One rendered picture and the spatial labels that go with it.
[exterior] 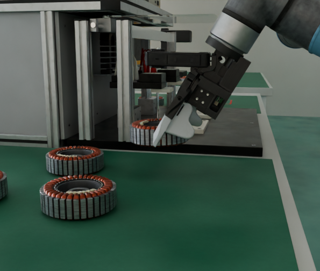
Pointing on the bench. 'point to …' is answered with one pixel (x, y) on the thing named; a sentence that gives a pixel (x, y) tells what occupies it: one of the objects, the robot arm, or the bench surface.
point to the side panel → (19, 80)
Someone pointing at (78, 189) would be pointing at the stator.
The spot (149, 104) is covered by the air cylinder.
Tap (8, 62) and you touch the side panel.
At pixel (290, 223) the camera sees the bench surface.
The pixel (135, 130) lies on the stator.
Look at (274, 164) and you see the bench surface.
